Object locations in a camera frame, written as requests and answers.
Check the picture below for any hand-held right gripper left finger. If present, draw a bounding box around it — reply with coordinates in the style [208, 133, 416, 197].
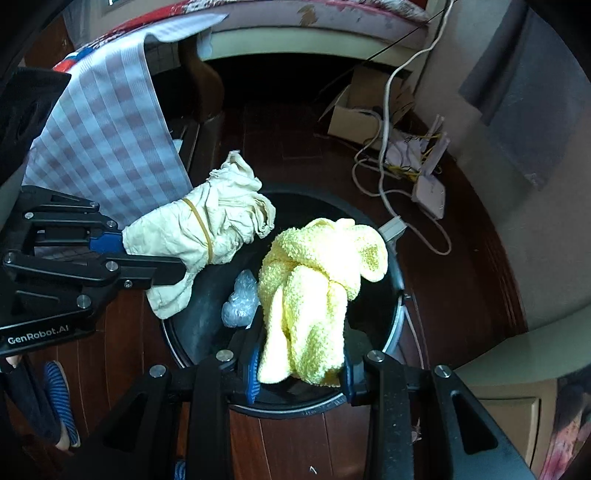
[69, 330, 266, 480]

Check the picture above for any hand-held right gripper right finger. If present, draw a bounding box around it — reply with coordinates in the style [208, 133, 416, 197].
[341, 331, 536, 480]

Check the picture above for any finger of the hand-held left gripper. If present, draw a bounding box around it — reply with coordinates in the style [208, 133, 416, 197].
[21, 185, 126, 254]
[2, 251, 186, 308]

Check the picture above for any black trash bin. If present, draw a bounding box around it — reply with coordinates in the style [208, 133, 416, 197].
[161, 182, 409, 416]

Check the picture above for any clear plastic bag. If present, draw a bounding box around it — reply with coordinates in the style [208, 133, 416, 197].
[221, 269, 260, 329]

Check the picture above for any yellow towel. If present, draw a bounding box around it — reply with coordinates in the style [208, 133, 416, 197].
[256, 218, 389, 387]

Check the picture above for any beige cloth bundle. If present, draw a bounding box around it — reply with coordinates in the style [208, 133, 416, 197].
[122, 150, 277, 320]

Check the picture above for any blue striped slipper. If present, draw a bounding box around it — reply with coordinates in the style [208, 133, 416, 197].
[44, 361, 80, 448]

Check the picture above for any checked tablecloth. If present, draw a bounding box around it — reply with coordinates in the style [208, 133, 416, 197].
[21, 11, 229, 227]

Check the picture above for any beige cabinet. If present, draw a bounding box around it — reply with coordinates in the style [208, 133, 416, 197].
[455, 364, 559, 472]

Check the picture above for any white router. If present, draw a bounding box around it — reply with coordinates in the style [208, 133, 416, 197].
[411, 115, 451, 220]

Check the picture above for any cardboard box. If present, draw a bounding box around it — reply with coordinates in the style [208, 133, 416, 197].
[318, 65, 416, 151]

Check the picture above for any white cable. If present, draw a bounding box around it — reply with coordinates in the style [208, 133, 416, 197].
[353, 0, 455, 257]

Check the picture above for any white bed frame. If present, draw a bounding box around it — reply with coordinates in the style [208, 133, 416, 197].
[203, 0, 444, 65]

